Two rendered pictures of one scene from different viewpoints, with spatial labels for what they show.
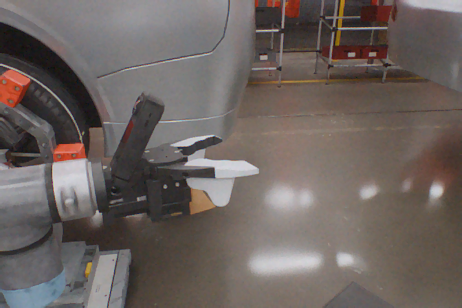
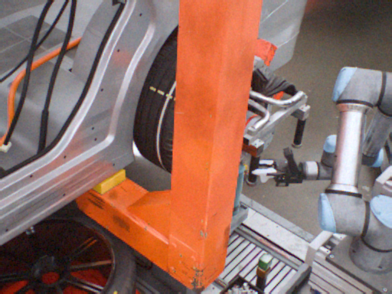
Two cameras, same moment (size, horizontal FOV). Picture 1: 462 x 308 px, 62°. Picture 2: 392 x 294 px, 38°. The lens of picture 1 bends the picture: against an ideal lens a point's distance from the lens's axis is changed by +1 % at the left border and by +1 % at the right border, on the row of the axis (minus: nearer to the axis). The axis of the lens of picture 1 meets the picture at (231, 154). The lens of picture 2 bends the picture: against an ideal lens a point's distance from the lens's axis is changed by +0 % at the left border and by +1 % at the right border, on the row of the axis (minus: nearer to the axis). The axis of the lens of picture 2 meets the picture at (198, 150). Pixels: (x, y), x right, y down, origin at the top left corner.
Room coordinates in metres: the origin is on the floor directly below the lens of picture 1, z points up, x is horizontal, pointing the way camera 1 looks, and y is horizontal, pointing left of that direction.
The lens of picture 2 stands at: (-0.09, 2.40, 2.21)
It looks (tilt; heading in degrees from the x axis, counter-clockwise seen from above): 38 degrees down; 314
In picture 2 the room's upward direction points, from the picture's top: 5 degrees clockwise
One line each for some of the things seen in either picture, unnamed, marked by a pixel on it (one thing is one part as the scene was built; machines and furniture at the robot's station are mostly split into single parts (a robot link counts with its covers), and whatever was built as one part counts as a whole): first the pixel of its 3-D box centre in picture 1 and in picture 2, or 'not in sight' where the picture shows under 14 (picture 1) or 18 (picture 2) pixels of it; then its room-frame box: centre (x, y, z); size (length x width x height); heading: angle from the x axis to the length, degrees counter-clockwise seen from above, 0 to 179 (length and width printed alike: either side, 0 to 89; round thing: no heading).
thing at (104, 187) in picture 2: not in sight; (102, 174); (1.38, 1.44, 0.71); 0.14 x 0.14 x 0.05; 8
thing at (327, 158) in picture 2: not in sight; (338, 151); (0.73, 0.78, 0.91); 0.11 x 0.08 x 0.11; 38
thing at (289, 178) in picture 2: not in sight; (288, 172); (0.84, 0.92, 0.80); 0.12 x 0.08 x 0.09; 52
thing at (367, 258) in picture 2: not in sight; (375, 246); (0.38, 1.05, 0.87); 0.15 x 0.15 x 0.10
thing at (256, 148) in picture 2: not in sight; (250, 144); (0.96, 1.04, 0.93); 0.09 x 0.05 x 0.05; 8
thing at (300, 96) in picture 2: not in sight; (275, 86); (1.08, 0.78, 1.03); 0.19 x 0.18 x 0.11; 8
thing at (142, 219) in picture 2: not in sight; (132, 197); (1.21, 1.41, 0.69); 0.52 x 0.17 x 0.35; 8
